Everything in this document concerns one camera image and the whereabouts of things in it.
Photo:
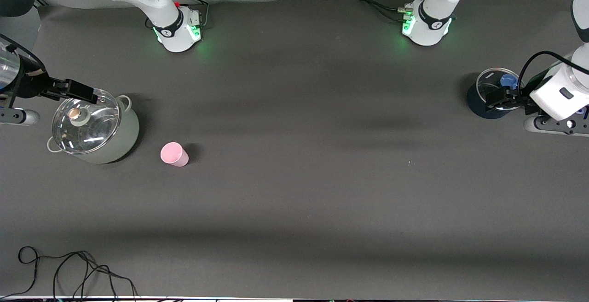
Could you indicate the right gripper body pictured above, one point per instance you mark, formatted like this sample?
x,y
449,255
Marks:
x,y
30,84

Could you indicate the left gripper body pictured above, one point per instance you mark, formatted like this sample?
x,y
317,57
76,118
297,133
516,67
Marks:
x,y
526,100

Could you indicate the pink plastic cup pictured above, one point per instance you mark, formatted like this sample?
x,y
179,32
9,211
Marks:
x,y
172,153

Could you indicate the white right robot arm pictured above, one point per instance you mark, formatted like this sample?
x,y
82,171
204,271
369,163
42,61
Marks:
x,y
177,35

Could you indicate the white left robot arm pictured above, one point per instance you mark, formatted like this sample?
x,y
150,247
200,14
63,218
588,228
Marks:
x,y
432,26

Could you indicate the glass lid blue knob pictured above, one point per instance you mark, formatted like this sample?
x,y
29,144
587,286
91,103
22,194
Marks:
x,y
487,83

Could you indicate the dark blue saucepan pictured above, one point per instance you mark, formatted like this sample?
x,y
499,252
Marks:
x,y
478,106

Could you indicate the glass pot lid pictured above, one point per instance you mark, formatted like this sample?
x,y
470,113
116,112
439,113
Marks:
x,y
92,131

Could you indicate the pale green cooking pot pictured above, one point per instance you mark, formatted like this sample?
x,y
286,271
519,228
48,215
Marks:
x,y
124,141

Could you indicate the dark grey table mat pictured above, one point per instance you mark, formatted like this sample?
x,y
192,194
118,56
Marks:
x,y
294,200

